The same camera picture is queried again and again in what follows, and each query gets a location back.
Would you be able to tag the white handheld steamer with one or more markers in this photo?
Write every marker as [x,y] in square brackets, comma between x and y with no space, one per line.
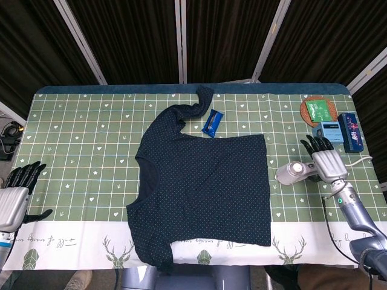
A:
[287,176]

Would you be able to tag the brown stool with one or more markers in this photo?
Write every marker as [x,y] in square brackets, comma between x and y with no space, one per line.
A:
[320,279]

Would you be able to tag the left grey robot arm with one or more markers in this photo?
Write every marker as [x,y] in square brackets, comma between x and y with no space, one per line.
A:
[5,247]

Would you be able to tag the green grid deer tablecloth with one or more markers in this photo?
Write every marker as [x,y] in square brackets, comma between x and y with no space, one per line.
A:
[75,136]

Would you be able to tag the blue snack wrapper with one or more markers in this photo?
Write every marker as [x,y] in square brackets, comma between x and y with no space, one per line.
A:
[212,122]

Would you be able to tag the white partition post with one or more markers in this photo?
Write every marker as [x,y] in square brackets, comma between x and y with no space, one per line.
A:
[367,72]
[80,42]
[12,113]
[181,42]
[269,42]

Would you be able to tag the dark teal table pad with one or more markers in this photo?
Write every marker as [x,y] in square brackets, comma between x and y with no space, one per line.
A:
[121,89]

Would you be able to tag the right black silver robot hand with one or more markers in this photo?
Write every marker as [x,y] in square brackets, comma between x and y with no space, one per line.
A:
[329,164]

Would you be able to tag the green packet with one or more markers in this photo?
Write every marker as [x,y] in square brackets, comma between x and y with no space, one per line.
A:
[317,110]

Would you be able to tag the light blue small box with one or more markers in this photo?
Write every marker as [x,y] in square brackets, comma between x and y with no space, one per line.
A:
[332,130]

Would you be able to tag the dark blue dotted shirt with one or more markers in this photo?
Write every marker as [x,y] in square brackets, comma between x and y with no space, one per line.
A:
[196,181]

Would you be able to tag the dark brown curtain panel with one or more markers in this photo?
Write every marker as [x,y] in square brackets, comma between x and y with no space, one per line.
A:
[326,39]
[130,39]
[226,39]
[30,45]

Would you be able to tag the dark blue pink-print box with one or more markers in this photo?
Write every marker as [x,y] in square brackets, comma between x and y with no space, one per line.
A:
[350,133]

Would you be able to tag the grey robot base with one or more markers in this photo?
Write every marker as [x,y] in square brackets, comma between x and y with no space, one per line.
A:
[193,281]

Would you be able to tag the brown shoe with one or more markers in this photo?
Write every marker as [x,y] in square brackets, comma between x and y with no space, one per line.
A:
[78,279]

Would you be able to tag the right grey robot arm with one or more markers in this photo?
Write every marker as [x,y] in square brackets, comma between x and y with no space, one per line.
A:
[353,211]

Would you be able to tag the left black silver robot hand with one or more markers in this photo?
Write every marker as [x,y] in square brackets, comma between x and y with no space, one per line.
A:
[12,208]

